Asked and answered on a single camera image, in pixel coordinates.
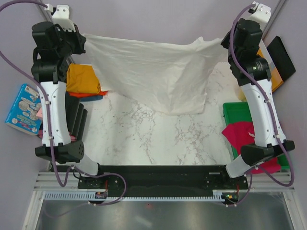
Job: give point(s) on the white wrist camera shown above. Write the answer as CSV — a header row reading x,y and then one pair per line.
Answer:
x,y
61,15
260,13

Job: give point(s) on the white t shirt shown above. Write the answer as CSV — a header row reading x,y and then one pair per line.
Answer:
x,y
168,78

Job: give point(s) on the magenta t shirt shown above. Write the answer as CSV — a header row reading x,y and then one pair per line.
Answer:
x,y
242,133

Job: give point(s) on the blue printed box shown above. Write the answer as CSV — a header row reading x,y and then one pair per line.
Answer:
x,y
22,115

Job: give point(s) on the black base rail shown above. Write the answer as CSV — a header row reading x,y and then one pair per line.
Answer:
x,y
155,180

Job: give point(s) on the black and pink case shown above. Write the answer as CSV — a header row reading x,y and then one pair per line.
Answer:
x,y
76,116

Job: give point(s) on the pink cube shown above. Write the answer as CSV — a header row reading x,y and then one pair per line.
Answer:
x,y
39,114

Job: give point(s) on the orange envelope folder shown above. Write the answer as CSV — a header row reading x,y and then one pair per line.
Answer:
x,y
276,78

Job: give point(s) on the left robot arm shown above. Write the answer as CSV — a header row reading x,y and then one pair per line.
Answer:
x,y
54,45

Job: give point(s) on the yellow mug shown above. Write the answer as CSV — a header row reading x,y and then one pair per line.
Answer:
x,y
240,95

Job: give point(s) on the green plastic tray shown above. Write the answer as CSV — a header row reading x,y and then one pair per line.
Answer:
x,y
235,112

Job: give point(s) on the blue folded shirt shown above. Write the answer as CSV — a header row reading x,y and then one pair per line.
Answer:
x,y
91,98

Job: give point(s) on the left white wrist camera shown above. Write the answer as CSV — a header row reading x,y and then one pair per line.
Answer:
x,y
61,15

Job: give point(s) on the black flat box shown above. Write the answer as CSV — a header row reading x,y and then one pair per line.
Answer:
x,y
281,58

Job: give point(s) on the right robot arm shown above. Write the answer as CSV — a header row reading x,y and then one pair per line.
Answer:
x,y
254,78

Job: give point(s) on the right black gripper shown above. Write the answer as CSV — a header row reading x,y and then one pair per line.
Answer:
x,y
226,41

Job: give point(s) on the white cable duct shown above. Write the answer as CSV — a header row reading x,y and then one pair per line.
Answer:
x,y
103,196

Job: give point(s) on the mustard yellow folded shirt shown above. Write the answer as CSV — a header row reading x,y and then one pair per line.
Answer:
x,y
82,79

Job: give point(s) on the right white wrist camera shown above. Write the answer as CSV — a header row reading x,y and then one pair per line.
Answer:
x,y
260,13

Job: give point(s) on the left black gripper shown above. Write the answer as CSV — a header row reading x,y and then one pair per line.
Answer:
x,y
79,40

